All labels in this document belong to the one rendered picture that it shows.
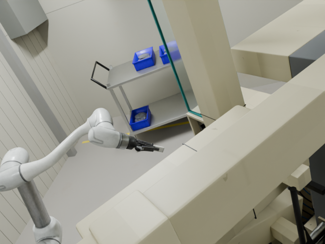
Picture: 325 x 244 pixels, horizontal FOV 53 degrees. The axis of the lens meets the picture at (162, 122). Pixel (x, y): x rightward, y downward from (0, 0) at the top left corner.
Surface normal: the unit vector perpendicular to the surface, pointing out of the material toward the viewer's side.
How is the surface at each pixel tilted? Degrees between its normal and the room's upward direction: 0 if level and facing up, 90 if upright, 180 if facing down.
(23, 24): 90
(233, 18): 90
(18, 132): 90
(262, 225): 90
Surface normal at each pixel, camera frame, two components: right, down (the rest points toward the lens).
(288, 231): -0.34, -0.80
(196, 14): 0.53, 0.27
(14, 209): 0.92, -0.18
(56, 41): -0.18, 0.58
